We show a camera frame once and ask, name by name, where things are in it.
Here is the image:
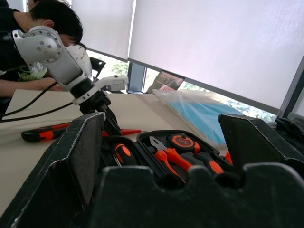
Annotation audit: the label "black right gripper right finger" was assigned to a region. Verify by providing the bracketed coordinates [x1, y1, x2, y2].
[218, 113, 304, 178]

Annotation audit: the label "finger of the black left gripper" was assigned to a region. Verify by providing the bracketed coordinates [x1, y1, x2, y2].
[104, 106, 122, 137]

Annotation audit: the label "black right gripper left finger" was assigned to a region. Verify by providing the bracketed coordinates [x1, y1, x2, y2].
[0, 111, 106, 228]

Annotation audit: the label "red test pen screwdriver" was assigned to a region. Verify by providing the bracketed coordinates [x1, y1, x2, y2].
[102, 128, 143, 138]

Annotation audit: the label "black plastic tool case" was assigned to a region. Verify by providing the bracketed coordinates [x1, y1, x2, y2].
[99, 129, 235, 184]

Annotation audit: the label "red black screwdriver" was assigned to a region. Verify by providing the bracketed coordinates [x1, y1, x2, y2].
[21, 122, 72, 143]

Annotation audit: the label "small orange tool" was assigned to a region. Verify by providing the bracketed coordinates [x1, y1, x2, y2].
[224, 150, 234, 165]

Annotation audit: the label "black padded mitt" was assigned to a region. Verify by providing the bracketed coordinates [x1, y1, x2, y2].
[267, 115, 304, 154]

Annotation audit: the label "blue sheet in plastic bag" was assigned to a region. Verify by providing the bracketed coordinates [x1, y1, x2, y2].
[152, 88, 246, 149]

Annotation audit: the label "orange black tape measure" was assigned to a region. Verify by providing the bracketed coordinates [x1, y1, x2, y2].
[167, 133, 201, 155]

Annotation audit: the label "white roller blind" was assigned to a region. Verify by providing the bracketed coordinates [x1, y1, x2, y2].
[71, 0, 136, 62]
[127, 0, 304, 115]

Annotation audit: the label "person in black t-shirt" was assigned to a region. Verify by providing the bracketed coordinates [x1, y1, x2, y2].
[0, 0, 84, 112]

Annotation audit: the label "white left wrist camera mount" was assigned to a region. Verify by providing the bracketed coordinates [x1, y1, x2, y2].
[72, 75, 129, 105]

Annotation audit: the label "orange black handled screwdriver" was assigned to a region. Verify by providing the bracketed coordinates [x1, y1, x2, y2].
[112, 143, 139, 167]

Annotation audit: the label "black orange tool handle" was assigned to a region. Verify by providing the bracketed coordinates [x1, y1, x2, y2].
[194, 152, 225, 175]

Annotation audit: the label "dark window frame post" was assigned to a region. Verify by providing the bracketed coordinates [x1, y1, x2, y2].
[126, 60, 147, 94]

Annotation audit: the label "orange handled pliers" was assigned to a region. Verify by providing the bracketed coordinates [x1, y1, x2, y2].
[149, 135, 193, 183]

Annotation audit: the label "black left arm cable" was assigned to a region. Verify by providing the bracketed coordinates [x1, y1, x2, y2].
[0, 82, 73, 123]

